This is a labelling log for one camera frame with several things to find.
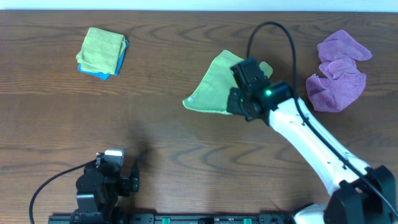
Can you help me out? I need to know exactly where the green cloth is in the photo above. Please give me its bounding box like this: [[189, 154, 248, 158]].
[[76, 27, 126, 75], [182, 49, 274, 116]]

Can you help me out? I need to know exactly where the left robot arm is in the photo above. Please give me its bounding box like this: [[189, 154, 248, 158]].
[[69, 153, 139, 224]]

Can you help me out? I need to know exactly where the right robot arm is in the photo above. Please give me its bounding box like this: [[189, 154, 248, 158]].
[[227, 58, 397, 223]]

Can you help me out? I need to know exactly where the folded blue cloth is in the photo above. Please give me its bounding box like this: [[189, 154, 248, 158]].
[[78, 40, 129, 80]]

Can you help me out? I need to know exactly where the crumpled purple cloth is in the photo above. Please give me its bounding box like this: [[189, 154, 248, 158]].
[[305, 30, 373, 113]]

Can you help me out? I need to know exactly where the folded green cloth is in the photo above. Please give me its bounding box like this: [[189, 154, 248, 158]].
[[76, 27, 126, 75]]

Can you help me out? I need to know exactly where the left black cable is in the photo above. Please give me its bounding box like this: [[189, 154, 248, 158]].
[[29, 159, 98, 224]]

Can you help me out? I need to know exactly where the black cable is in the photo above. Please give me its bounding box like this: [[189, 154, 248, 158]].
[[29, 159, 98, 224], [246, 21, 398, 218]]

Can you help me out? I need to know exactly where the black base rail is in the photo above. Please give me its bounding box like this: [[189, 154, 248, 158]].
[[48, 212, 299, 224]]

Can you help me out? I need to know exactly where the right black cable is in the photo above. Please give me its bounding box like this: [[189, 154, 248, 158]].
[[246, 21, 398, 218]]

